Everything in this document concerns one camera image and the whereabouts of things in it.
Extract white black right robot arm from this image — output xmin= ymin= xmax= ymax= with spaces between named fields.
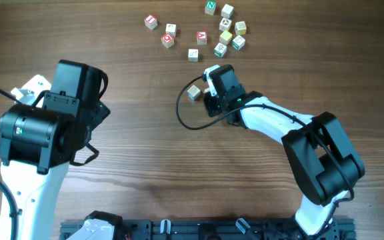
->
xmin=203 ymin=65 xmax=365 ymax=237

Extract wooden block red I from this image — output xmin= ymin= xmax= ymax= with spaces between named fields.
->
xmin=144 ymin=15 xmax=157 ymax=30

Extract wooden block blue side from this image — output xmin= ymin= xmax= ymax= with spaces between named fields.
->
xmin=187 ymin=85 xmax=201 ymax=101

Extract wooden block yellow edge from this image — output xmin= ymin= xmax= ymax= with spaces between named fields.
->
xmin=235 ymin=21 xmax=247 ymax=35

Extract wooden block green edge top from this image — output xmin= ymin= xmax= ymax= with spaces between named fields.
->
xmin=221 ymin=4 xmax=234 ymax=19

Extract wooden block red A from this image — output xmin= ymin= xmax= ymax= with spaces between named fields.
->
xmin=197 ymin=31 xmax=207 ymax=45

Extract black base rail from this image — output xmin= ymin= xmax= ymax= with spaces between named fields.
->
xmin=59 ymin=218 xmax=357 ymax=240

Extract wooden block brown face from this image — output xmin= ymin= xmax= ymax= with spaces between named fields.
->
xmin=219 ymin=17 xmax=232 ymax=31

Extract wooden block plain picture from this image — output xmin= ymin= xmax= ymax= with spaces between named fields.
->
xmin=188 ymin=49 xmax=199 ymax=62

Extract yellow top wooden block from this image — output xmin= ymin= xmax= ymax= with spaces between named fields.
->
xmin=219 ymin=31 xmax=233 ymax=45

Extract wooden block small picture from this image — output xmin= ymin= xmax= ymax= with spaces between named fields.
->
xmin=165 ymin=23 xmax=177 ymax=37

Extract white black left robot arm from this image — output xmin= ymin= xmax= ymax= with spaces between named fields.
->
xmin=0 ymin=59 xmax=111 ymax=239

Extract wooden block green picture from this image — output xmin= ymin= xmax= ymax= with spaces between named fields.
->
xmin=214 ymin=43 xmax=227 ymax=58

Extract wooden block green N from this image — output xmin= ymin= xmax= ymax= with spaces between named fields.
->
xmin=205 ymin=0 xmax=217 ymax=15

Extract wooden block green side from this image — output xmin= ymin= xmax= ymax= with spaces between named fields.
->
xmin=232 ymin=35 xmax=245 ymax=51

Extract wooden block red Q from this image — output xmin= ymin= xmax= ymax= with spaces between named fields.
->
xmin=161 ymin=33 xmax=175 ymax=48

